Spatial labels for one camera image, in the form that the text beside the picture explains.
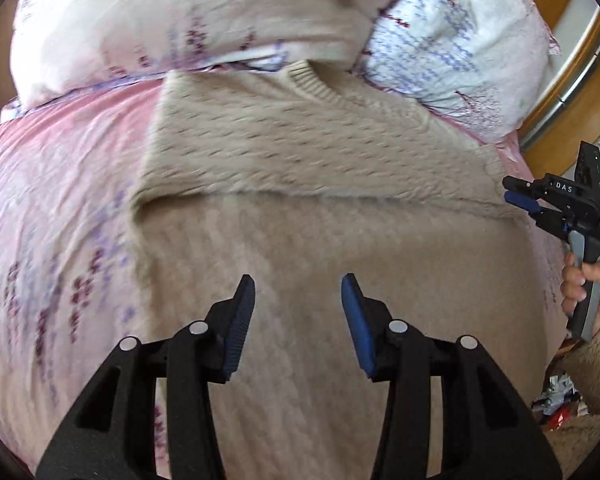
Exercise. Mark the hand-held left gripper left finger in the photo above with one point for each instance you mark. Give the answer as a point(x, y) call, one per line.
point(240, 330)

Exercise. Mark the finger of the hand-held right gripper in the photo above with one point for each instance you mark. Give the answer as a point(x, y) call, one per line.
point(522, 184)
point(522, 203)

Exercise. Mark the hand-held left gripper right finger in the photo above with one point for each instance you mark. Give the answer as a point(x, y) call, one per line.
point(356, 330)

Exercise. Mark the person's right hand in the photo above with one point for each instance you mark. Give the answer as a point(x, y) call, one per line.
point(572, 285)

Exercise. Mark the white floral pillow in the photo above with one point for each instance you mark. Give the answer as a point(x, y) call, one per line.
point(460, 45)

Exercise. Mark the crumpled silver wrapper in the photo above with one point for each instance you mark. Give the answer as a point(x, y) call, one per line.
point(555, 394)

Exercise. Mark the red wrapper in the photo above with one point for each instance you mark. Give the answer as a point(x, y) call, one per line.
point(560, 417)

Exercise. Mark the pink floral bed sheet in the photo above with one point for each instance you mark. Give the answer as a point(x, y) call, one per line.
point(55, 185)

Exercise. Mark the pink floral pillow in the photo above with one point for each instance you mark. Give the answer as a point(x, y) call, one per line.
point(130, 20)

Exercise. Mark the wooden frame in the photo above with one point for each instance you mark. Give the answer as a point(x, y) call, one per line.
point(570, 75)

